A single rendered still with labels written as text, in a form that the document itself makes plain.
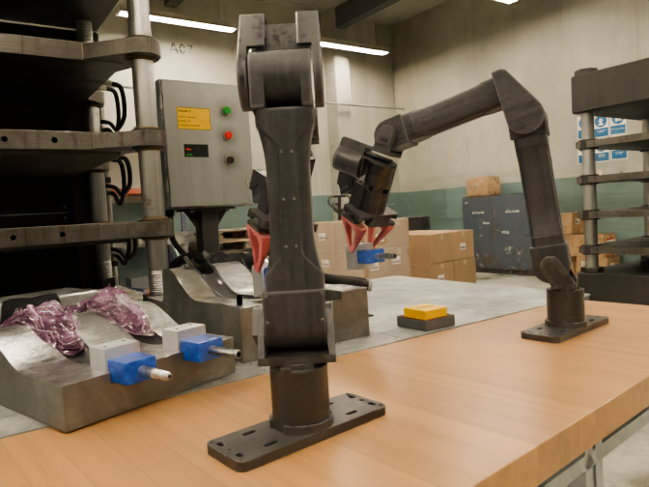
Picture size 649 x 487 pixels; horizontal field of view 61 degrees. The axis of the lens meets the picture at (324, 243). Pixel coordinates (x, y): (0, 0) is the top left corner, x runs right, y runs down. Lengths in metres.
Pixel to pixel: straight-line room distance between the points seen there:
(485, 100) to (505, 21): 7.96
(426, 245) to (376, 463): 5.06
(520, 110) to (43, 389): 0.83
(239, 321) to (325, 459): 0.38
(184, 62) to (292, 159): 7.81
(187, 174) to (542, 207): 1.12
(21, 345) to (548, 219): 0.85
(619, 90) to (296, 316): 4.45
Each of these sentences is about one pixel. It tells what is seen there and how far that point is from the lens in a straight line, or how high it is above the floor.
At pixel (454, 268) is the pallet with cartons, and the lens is 5.90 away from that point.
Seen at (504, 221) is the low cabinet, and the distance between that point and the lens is 8.06.
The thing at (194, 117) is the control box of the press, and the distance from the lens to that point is 1.82.
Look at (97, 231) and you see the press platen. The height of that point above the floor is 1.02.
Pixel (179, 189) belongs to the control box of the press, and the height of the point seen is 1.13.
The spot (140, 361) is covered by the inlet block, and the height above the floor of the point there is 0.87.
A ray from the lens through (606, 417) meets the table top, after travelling 0.73.
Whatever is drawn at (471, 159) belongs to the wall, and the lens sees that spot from 9.09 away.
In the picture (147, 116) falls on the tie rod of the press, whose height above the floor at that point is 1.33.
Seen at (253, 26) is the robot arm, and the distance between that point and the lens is 0.66.
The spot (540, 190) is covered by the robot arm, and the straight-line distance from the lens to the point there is 1.04.
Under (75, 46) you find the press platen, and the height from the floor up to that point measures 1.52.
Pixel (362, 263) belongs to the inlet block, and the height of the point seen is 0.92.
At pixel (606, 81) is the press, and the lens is 4.95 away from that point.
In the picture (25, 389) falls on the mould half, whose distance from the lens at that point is 0.80.
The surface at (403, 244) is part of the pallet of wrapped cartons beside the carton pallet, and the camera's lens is 5.15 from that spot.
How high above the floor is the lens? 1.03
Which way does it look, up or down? 3 degrees down
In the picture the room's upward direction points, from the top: 3 degrees counter-clockwise
